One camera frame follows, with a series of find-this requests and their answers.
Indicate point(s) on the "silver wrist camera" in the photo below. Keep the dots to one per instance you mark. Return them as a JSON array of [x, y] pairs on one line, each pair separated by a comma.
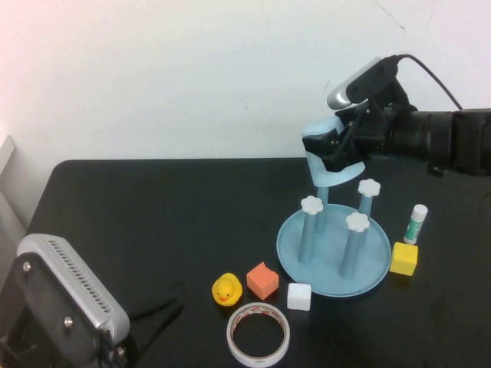
[[345, 94], [76, 283]]

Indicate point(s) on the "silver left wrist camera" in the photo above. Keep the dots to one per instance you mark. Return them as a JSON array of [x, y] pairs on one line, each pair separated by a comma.
[[76, 283]]

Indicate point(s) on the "orange foam cube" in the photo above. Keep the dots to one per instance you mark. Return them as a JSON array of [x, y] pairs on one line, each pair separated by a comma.
[[261, 281]]

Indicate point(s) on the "white green glue stick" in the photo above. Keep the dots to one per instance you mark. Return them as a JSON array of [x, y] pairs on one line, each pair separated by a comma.
[[415, 226]]

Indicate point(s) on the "light blue plastic cup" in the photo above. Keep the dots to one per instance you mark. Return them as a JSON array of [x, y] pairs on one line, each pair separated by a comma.
[[316, 174]]

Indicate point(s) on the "white tape roll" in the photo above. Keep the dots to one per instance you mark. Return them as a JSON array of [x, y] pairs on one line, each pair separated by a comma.
[[264, 307]]

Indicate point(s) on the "yellow foam cube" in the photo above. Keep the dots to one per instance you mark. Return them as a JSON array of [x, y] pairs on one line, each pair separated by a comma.
[[403, 260]]

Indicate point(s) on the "yellow rubber duck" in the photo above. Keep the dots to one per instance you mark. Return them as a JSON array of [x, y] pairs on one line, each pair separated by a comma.
[[226, 289]]

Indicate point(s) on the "blue four-peg cup stand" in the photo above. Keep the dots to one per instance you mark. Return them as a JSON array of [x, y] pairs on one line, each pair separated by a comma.
[[330, 264]]

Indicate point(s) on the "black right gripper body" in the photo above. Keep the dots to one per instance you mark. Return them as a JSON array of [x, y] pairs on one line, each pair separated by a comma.
[[368, 134]]

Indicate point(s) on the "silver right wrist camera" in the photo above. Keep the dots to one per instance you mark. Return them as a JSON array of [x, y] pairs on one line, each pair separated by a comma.
[[345, 94]]

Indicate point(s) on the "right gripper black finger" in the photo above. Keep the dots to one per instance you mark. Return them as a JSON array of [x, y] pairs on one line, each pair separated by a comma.
[[320, 143]]

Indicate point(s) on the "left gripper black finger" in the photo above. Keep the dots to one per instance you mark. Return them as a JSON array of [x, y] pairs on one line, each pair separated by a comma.
[[153, 309], [165, 324]]

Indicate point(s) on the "white foam cube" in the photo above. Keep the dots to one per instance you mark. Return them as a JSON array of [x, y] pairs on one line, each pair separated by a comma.
[[299, 297]]

